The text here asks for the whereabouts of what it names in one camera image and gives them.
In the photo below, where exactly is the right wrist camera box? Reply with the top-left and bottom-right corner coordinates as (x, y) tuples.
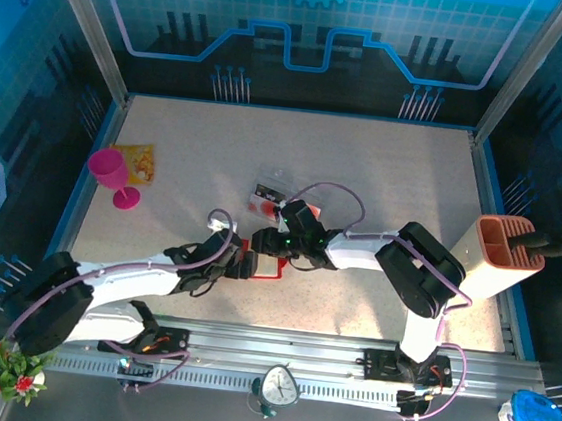
(269, 199), (291, 224)

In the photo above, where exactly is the potted plant with red flowers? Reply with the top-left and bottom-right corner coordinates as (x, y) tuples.
(0, 336), (58, 418)

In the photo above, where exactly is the orange and white utensil holder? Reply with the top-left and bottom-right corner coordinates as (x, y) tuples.
(445, 210), (551, 305)

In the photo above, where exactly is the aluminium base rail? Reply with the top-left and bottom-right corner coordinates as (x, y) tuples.
(2, 298), (551, 421)

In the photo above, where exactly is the white alarm clock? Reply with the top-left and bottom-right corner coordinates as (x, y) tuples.
(247, 361), (305, 421)

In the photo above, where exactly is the aluminium frame post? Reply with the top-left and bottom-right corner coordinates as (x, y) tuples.
(27, 0), (142, 108)
(470, 0), (562, 154)

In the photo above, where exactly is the pink plastic goblet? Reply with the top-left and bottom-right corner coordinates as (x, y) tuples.
(83, 145), (146, 213)

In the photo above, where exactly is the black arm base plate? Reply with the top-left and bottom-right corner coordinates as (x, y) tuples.
(96, 319), (193, 363)
(361, 347), (456, 390)

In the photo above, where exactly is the red card holder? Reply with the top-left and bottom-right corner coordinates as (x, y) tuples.
(231, 235), (290, 285)

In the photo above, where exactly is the slotted cable duct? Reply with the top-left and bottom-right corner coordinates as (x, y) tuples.
(47, 354), (404, 411)

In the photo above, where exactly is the yellow snack packet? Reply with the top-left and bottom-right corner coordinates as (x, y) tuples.
(106, 139), (161, 188)

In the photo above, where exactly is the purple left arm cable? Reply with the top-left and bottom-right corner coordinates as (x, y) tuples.
(1, 187), (237, 401)

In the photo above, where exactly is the black object in holder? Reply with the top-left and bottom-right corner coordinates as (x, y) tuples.
(507, 225), (562, 261)

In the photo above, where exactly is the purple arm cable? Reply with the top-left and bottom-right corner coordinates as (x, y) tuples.
(1, 187), (237, 401)
(264, 178), (487, 421)

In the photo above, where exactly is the clear acrylic card stand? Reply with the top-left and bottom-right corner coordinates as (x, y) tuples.
(252, 166), (327, 226)

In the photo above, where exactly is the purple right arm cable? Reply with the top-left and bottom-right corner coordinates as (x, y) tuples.
(264, 178), (487, 421)

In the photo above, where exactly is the black VIP card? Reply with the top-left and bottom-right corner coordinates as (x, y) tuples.
(254, 183), (285, 203)

